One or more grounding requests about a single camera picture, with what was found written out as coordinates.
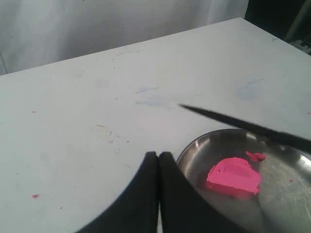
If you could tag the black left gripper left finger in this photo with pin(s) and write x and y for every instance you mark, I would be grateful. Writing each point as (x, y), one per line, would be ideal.
(136, 208)

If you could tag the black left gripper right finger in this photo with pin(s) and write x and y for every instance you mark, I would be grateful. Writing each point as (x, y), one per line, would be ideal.
(182, 209)

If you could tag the pink clay lump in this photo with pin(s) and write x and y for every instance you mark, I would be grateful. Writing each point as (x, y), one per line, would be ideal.
(234, 177)

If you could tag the black knife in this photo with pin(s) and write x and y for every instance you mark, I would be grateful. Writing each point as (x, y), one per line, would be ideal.
(282, 138)

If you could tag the pink sand crumb upper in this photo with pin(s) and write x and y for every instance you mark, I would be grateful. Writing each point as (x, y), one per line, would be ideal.
(255, 157)

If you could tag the round stainless steel plate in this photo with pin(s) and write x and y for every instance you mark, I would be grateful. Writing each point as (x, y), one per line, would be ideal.
(283, 203)

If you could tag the white plastic backdrop curtain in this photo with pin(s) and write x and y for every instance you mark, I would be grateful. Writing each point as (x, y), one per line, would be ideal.
(39, 32)

